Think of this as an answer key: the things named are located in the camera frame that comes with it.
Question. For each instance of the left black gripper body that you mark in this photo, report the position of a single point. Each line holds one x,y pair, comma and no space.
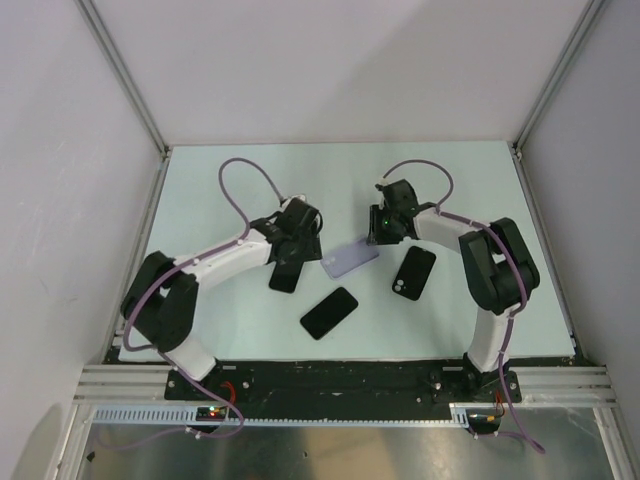
307,245

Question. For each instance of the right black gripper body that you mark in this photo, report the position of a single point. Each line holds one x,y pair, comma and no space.
384,230

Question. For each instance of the lilac silicone phone case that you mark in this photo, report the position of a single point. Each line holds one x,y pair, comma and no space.
346,258

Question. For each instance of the black smartphone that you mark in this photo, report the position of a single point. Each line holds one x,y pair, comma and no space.
285,277
328,313

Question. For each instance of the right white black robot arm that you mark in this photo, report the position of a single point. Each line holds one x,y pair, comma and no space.
499,268

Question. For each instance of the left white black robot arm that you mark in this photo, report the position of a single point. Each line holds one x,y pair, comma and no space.
161,301

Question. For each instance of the black phone case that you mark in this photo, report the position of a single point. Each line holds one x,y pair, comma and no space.
413,273

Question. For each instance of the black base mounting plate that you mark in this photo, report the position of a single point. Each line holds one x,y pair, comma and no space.
346,391

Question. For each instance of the left controller board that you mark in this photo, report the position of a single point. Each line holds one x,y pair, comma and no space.
211,413

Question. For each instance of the controller board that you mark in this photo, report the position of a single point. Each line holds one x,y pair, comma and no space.
483,424
211,413

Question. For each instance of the right controller board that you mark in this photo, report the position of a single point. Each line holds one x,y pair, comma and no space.
483,424

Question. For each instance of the grey slotted cable duct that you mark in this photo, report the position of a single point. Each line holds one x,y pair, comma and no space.
194,415

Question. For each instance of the right aluminium frame post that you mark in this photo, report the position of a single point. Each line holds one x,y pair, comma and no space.
560,70

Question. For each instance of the aluminium frame post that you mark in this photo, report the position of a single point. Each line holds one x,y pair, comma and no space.
112,54
560,70

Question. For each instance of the left aluminium frame post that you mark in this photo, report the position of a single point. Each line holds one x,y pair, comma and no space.
112,54

